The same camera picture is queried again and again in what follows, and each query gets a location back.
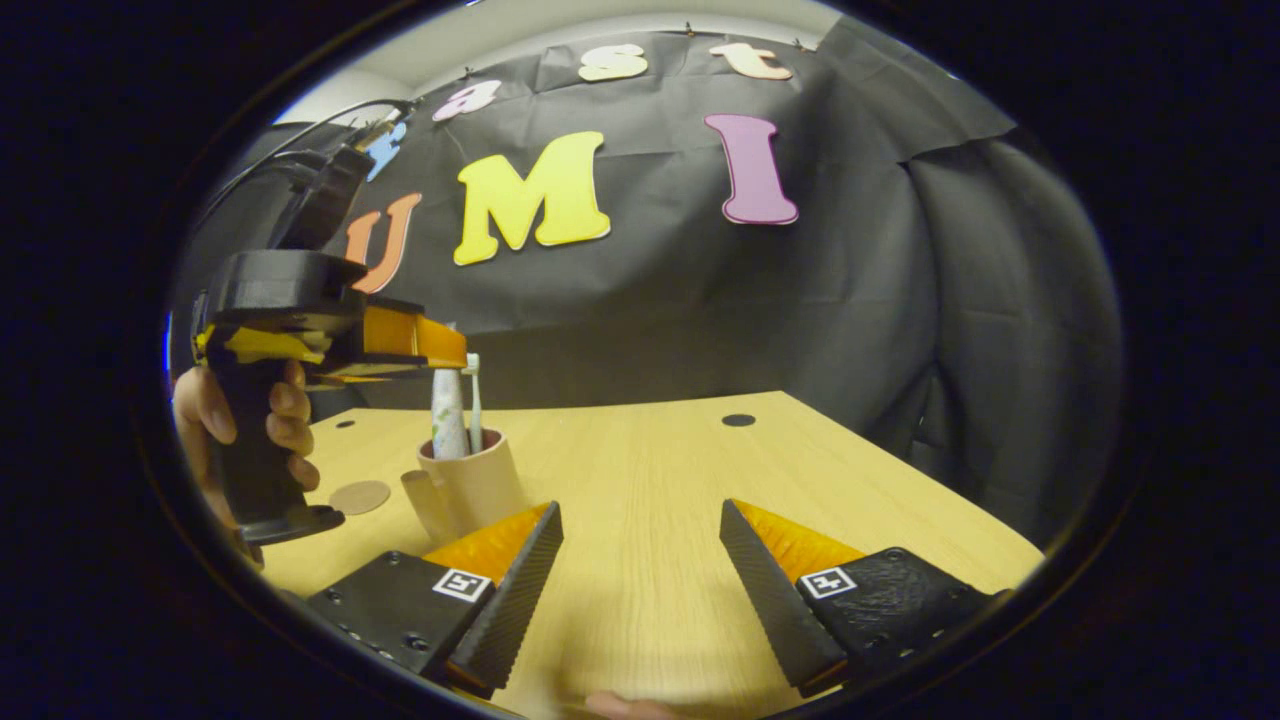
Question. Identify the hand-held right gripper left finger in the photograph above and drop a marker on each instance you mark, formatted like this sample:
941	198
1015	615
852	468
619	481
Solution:
520	595

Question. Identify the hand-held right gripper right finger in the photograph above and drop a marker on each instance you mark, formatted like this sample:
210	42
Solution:
770	600

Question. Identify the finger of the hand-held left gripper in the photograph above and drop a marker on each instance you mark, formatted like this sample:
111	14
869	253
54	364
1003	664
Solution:
400	340
370	377

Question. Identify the white toothpaste tube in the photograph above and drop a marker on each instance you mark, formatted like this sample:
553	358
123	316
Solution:
450	420

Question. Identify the pale green toothbrush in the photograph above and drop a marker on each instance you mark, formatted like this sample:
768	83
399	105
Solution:
476	410

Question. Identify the beige cup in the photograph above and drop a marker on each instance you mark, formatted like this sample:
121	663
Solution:
485	490

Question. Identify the round brown coaster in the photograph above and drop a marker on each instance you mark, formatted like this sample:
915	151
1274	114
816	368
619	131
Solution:
360	497

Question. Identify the wooden desktop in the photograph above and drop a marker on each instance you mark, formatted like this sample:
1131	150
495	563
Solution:
650	480

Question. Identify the black backdrop cloth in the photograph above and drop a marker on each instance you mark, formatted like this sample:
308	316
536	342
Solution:
800	300

